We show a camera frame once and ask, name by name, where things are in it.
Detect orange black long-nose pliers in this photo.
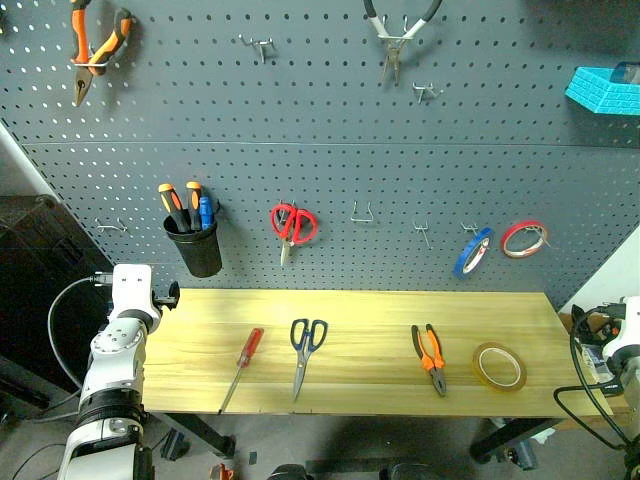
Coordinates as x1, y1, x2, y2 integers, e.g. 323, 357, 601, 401
69, 0, 134, 108

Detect black plastic cup holder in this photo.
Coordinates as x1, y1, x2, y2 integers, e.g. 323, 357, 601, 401
162, 199, 224, 279

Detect dark rounded shape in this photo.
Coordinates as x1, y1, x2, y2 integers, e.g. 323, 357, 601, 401
267, 463, 307, 480

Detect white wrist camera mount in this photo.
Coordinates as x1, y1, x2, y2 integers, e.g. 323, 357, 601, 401
618, 295, 640, 347
109, 264, 154, 321

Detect black storage case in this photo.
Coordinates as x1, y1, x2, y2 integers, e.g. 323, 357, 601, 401
0, 193, 115, 401

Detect red handled screwdriver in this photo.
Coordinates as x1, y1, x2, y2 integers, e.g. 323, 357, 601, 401
218, 327, 265, 415

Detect black handled scissors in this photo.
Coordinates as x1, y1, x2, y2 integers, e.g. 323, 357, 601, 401
289, 318, 330, 404

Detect orange black combination pliers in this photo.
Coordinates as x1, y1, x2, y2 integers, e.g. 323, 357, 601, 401
410, 323, 448, 399

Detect red tape roll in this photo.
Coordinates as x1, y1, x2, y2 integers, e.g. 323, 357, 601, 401
500, 220, 550, 260

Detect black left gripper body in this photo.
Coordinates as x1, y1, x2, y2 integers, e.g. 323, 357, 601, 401
151, 281, 182, 310

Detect red handled scissors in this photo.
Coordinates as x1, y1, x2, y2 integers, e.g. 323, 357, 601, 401
270, 201, 319, 267

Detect clear yellowish tape roll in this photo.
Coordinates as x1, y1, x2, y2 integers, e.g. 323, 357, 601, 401
471, 341, 528, 394

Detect grey left arm cable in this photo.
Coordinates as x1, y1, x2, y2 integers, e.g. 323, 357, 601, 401
46, 272, 114, 392

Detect white black handled pliers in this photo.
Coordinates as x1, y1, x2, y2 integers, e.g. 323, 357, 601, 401
362, 0, 444, 86

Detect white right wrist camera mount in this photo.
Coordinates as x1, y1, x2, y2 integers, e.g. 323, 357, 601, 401
618, 295, 640, 347

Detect metal loop pliers holder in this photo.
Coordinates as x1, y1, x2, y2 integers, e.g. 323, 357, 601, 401
69, 43, 114, 68

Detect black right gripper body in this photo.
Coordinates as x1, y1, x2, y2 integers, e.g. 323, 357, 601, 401
596, 310, 624, 348

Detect blue tape roll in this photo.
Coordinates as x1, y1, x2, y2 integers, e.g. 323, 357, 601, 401
452, 227, 496, 280

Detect grey metal pegboard wall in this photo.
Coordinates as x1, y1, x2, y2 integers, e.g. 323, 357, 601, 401
0, 0, 640, 311

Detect blue handled screwdriver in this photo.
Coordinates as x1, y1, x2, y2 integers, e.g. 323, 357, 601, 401
198, 195, 216, 231

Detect cyan plastic parts bin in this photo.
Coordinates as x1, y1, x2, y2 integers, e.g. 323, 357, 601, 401
564, 66, 640, 118

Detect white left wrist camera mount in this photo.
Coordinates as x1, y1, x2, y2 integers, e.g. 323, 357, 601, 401
109, 264, 154, 321

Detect black table leg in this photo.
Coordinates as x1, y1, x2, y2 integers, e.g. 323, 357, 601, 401
468, 417, 567, 465
158, 412, 237, 458

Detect blue object on floor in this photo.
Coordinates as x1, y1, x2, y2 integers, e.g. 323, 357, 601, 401
159, 428, 187, 462

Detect translucent blue plastic bin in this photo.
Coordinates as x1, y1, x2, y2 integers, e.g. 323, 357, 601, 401
611, 61, 640, 87

